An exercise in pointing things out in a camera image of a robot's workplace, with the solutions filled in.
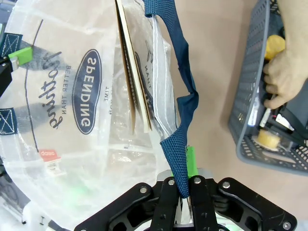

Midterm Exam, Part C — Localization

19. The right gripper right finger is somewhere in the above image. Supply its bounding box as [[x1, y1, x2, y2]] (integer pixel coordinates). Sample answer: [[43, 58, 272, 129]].
[[186, 146, 298, 231]]

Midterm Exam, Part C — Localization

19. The black green finger of the left gripper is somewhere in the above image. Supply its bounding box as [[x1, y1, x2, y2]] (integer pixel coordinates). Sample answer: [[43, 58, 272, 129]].
[[0, 47, 33, 97]]

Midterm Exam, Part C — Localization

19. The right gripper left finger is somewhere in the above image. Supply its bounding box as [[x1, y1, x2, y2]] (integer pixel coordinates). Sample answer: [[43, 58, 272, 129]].
[[74, 169, 181, 231]]

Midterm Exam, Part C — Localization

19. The translucent white shopping bag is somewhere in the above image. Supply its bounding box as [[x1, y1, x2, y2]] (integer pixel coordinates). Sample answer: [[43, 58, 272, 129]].
[[0, 0, 200, 231]]

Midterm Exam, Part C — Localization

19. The person's right forearm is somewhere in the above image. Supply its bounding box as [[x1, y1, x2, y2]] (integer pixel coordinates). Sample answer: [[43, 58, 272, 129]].
[[276, 0, 308, 73]]

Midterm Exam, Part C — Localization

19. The person's right hand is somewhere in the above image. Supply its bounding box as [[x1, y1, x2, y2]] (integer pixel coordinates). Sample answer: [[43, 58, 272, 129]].
[[263, 45, 308, 109]]

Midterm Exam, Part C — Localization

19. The clear tape roll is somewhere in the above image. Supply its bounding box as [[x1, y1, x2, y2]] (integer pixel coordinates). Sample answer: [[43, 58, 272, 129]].
[[257, 129, 282, 152]]

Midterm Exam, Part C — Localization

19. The black white marker pen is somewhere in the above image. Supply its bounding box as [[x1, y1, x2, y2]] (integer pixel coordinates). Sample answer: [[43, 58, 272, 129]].
[[259, 107, 273, 128]]

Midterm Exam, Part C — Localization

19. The black box item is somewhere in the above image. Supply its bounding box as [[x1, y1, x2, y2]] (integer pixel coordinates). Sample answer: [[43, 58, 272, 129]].
[[271, 81, 308, 145]]

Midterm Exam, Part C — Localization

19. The cream kraft paper notebook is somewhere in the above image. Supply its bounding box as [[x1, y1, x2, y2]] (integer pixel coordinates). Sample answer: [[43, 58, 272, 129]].
[[117, 0, 154, 133]]

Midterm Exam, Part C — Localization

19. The yellow rounded item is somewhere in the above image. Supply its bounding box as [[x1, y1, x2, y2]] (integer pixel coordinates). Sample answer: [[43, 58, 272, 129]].
[[264, 35, 286, 60]]

